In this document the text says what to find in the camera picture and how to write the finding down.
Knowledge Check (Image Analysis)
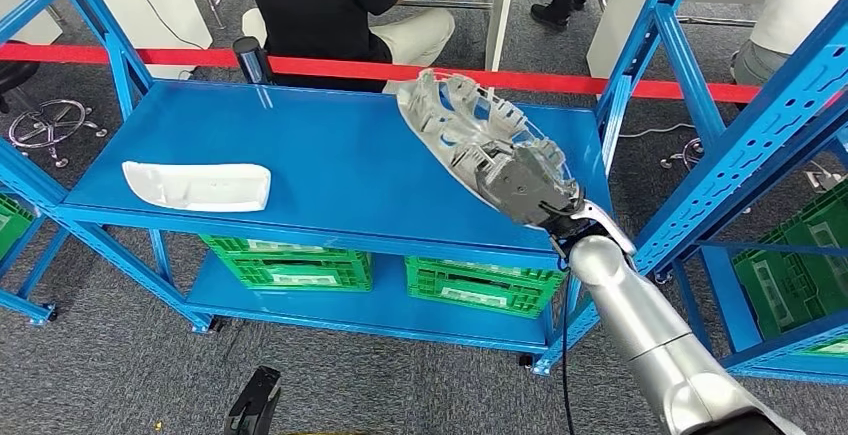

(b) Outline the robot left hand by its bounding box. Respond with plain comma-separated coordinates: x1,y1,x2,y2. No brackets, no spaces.
223,365,283,435

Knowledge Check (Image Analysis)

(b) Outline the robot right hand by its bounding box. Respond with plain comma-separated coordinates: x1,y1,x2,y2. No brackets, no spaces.
473,143,588,231

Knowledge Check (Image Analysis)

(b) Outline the silver wheel hubcap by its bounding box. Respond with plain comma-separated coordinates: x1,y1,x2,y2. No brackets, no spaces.
396,68,583,221

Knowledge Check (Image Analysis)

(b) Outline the white plastic trim part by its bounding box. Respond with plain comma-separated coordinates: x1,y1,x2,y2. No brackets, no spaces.
121,160,273,214

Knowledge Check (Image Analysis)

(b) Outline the black stool chrome base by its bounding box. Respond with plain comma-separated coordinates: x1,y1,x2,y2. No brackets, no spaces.
0,60,111,170
661,137,707,172

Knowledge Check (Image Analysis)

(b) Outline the red barrier tape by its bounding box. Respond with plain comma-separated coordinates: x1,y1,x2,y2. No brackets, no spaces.
0,42,763,104

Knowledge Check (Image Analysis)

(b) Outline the white panel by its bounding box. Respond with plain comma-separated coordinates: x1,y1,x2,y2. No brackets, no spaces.
76,0,215,80

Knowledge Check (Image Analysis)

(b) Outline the white floor cable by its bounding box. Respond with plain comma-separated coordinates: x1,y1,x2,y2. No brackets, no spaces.
619,121,697,138

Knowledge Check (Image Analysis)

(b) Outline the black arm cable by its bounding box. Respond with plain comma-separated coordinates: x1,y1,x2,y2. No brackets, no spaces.
548,233,579,435

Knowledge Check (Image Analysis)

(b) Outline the black barrier post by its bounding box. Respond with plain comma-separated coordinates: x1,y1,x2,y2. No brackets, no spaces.
231,36,276,87

